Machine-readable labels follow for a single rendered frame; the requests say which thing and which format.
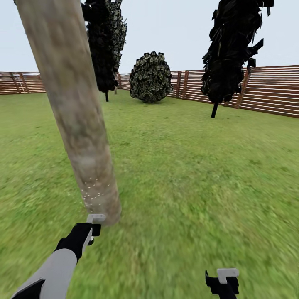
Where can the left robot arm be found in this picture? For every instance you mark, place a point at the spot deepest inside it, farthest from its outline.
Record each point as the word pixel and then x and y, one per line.
pixel 52 279

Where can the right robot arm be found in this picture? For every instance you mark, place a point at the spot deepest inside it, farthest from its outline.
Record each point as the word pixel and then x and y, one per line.
pixel 225 285

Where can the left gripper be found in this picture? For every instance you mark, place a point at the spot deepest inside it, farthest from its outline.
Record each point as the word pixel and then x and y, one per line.
pixel 96 229

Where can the bush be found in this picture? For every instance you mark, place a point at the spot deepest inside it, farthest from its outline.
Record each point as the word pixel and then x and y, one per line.
pixel 150 79

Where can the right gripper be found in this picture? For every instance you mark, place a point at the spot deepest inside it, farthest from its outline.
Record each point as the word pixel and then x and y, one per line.
pixel 218 288

